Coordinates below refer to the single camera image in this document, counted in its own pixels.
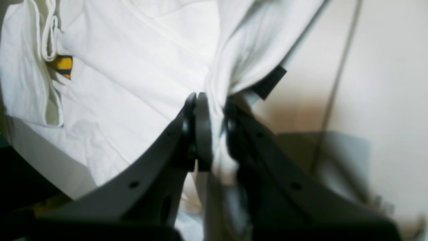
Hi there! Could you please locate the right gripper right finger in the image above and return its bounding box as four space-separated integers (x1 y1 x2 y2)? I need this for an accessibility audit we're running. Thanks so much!
224 98 401 241

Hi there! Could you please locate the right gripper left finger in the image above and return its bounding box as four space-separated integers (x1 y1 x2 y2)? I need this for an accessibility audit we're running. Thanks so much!
28 93 207 241

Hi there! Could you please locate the white printed T-shirt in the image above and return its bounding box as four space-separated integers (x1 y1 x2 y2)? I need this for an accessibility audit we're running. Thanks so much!
1 0 326 241

